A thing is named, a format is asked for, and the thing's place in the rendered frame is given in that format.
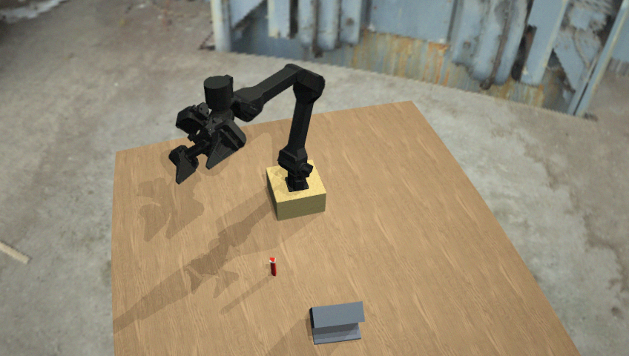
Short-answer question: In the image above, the red peg with white band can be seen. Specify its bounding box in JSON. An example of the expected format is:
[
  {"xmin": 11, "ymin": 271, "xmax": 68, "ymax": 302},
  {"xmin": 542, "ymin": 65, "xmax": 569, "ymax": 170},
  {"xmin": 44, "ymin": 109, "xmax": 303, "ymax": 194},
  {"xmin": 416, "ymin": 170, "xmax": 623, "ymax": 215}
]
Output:
[{"xmin": 269, "ymin": 258, "xmax": 276, "ymax": 276}]

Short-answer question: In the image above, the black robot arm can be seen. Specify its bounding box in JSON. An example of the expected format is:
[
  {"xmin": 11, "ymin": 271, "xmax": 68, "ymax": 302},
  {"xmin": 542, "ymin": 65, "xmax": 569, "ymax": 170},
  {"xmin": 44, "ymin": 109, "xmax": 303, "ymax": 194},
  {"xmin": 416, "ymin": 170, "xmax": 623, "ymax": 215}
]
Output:
[{"xmin": 176, "ymin": 64, "xmax": 326, "ymax": 192}]

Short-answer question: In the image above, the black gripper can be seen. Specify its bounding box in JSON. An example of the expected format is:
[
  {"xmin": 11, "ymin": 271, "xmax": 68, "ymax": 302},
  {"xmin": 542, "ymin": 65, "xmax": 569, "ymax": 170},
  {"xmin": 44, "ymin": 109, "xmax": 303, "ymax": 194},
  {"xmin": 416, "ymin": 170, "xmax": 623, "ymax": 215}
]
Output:
[{"xmin": 168, "ymin": 116, "xmax": 247, "ymax": 185}]

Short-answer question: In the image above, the grey sloped panel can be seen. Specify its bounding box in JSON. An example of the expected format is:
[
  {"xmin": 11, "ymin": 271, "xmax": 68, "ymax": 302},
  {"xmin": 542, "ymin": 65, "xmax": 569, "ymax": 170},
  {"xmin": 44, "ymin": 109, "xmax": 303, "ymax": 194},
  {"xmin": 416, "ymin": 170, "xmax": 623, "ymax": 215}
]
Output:
[{"xmin": 309, "ymin": 301, "xmax": 365, "ymax": 345}]

